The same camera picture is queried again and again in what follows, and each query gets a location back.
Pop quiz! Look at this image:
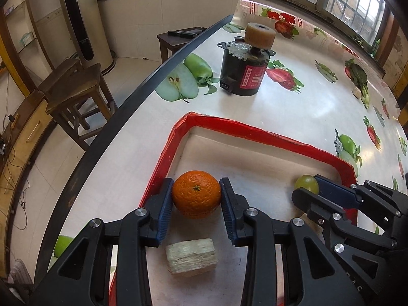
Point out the orange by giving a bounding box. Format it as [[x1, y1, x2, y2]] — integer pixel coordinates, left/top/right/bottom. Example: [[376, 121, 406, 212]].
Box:
[[172, 170, 222, 219]]

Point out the black motor with red label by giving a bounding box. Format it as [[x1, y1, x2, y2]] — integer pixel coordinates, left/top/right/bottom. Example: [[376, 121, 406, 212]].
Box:
[[217, 22, 276, 96]]

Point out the wooden cabinet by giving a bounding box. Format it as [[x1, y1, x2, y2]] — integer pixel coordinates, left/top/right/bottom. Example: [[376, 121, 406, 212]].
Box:
[[0, 89, 53, 198]]

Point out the green grape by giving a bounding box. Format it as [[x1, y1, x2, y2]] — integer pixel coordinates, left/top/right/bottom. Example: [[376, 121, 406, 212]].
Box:
[[295, 174, 319, 195]]

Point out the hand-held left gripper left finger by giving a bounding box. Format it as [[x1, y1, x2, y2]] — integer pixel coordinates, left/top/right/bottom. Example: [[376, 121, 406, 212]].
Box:
[[30, 178, 175, 306]]

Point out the small wooden side table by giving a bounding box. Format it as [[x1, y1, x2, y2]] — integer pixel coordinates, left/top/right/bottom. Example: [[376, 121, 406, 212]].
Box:
[[157, 27, 208, 65]]

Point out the red rimmed white tray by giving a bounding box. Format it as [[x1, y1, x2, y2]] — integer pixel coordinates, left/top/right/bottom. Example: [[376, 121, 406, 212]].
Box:
[[108, 111, 358, 306]]

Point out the black cable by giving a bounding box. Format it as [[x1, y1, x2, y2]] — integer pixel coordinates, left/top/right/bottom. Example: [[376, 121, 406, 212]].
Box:
[[0, 113, 31, 230]]

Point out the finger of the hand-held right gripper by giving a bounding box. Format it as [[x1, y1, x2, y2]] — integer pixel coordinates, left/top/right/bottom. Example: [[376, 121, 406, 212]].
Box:
[[313, 174, 408, 230], [291, 187, 399, 263]]

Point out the silver standing air conditioner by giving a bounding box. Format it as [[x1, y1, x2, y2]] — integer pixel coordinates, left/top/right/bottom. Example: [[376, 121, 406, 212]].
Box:
[[59, 0, 114, 74]]

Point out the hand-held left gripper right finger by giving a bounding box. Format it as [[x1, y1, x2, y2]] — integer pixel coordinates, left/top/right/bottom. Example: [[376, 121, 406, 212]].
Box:
[[219, 177, 365, 306]]

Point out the wooden stool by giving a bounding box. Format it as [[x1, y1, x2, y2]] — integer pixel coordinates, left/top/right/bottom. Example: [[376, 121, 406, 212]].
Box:
[[37, 58, 116, 151]]

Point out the green leafy vegetable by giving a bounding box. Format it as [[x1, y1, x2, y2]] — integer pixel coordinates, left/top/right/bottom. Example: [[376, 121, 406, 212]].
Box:
[[344, 58, 371, 109]]

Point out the black slim device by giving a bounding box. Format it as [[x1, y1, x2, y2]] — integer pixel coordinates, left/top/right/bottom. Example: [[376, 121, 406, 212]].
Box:
[[167, 29, 208, 37]]

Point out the beige layered pastry block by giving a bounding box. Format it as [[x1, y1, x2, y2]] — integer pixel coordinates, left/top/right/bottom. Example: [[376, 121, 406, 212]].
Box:
[[165, 238, 219, 276]]

